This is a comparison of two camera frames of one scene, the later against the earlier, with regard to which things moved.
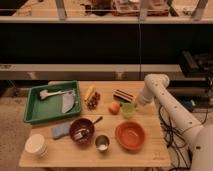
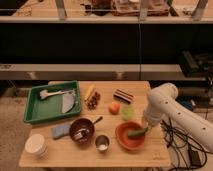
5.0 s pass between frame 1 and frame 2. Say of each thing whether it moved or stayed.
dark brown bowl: stayed
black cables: stayed
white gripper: moved
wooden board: stayed
